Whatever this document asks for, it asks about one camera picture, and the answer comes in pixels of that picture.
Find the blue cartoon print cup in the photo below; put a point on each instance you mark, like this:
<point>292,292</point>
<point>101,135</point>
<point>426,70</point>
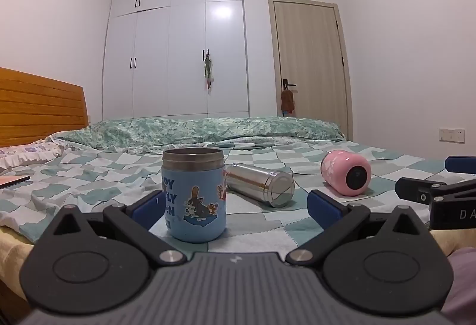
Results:
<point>193,198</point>

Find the green hanging ornament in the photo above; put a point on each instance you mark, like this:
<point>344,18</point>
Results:
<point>208,68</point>

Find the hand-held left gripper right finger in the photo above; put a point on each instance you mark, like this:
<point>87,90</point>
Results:
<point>322,209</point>

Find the beige wooden door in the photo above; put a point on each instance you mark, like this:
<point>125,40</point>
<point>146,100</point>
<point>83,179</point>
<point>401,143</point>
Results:
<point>308,50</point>

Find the pink cup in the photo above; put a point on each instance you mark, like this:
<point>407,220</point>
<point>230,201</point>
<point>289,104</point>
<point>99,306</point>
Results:
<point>334,167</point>

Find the white wall socket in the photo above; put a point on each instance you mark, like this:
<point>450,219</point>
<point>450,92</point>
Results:
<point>451,135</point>

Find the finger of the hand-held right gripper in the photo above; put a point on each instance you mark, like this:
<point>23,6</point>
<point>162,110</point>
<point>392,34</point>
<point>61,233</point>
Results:
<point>412,189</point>
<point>461,164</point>

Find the stainless steel cup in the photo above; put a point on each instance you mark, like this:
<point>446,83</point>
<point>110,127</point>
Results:
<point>253,182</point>

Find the dark flat phone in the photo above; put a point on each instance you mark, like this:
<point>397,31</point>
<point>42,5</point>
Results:
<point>13,180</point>

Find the green checkered bedsheet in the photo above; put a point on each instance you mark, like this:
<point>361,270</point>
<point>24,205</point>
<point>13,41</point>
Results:
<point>93,176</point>

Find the white wardrobe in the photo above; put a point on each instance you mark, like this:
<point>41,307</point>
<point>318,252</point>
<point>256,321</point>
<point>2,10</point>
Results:
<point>163,50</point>

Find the green floral quilt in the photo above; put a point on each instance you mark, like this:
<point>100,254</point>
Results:
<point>186,131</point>

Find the person's purple clothing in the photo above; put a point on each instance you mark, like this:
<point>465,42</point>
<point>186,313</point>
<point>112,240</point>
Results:
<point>463,280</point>

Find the white patterned pillow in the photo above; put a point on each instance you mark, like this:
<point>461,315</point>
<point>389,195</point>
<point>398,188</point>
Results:
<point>22,156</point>

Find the yellow mattress cover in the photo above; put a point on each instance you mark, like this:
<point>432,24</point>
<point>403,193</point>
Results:
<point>15,254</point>

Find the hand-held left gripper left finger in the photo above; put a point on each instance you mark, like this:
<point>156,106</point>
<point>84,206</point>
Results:
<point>145,209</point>

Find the orange wooden headboard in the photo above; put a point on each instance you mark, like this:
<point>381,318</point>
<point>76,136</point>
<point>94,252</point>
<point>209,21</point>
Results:
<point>37,109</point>

